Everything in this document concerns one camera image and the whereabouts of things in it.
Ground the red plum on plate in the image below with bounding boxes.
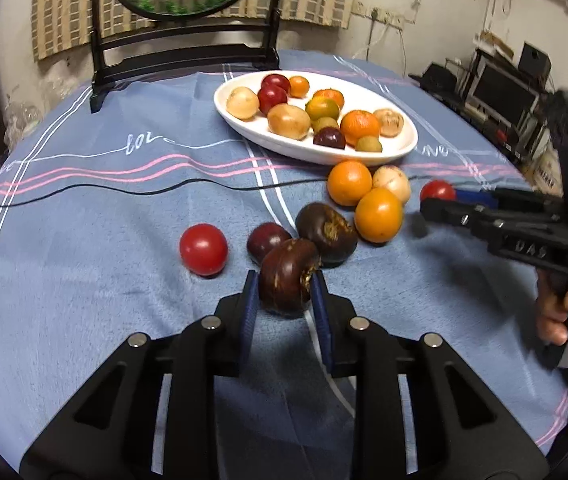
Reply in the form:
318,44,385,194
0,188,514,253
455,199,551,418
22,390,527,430
258,84,287,116
261,74,290,94

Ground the orange on table near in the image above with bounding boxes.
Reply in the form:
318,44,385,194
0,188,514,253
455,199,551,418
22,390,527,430
354,188,404,244

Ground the dark red plum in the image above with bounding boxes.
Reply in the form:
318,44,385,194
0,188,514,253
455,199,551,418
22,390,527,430
246,222,291,264

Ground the small orange kumquat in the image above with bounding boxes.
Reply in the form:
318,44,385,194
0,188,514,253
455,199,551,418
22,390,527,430
288,75,310,99

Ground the blue striped tablecloth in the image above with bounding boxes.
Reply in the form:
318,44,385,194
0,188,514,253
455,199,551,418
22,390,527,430
0,68,568,465

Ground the yellow round fruit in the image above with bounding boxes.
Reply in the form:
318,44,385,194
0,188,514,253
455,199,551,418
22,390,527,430
226,87,260,120

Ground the dark plum on plate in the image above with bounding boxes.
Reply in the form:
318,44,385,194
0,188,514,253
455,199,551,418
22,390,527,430
313,126,347,150

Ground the orange mandarin on plate back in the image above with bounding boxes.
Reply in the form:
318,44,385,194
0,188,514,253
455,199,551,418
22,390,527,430
313,88,345,108

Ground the beige striped curtain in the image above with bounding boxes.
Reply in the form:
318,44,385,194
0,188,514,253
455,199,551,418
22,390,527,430
31,0,363,62

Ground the black cable on table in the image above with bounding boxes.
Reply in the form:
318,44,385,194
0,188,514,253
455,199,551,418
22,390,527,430
0,171,530,209

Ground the red plum on plate front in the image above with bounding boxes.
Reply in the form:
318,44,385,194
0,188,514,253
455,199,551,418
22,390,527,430
258,84,287,116

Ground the orange on table far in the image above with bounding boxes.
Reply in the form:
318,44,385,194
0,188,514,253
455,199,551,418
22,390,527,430
326,160,373,207

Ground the dark purple mangosteen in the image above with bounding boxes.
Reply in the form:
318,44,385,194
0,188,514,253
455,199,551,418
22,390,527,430
258,238,321,318
296,202,357,266

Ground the red cherry tomato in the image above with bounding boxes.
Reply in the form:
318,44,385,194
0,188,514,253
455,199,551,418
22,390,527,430
419,180,456,202

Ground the large orange mandarin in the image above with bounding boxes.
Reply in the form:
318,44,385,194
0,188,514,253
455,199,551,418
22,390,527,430
340,110,381,146

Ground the beige passion fruit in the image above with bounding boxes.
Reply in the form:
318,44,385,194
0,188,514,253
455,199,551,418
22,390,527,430
373,165,412,205

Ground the tan potato-like fruit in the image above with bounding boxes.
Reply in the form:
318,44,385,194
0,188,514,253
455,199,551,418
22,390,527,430
267,104,311,141

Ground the orange on table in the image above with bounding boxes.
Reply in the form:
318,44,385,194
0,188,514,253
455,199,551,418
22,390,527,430
354,188,404,244
326,160,373,207

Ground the computer monitor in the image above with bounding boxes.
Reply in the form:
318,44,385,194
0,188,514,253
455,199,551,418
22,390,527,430
465,55,539,129

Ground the lone red tomato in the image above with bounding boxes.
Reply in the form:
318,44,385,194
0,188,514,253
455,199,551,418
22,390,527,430
179,223,229,278

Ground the white oval plate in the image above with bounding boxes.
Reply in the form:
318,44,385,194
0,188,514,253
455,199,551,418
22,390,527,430
213,70,418,166

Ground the green orange mandarin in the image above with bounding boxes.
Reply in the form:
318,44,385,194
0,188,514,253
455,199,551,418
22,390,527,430
305,96,340,122

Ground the small green fruit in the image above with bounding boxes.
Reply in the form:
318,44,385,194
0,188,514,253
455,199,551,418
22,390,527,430
312,116,339,133

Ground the small tan longan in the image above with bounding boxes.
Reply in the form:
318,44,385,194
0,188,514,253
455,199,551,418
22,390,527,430
354,136,383,153

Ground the black speaker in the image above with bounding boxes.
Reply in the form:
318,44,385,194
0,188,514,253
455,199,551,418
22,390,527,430
518,42,552,84

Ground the red plum on plate back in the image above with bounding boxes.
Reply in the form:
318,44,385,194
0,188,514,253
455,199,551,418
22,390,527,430
261,74,290,94

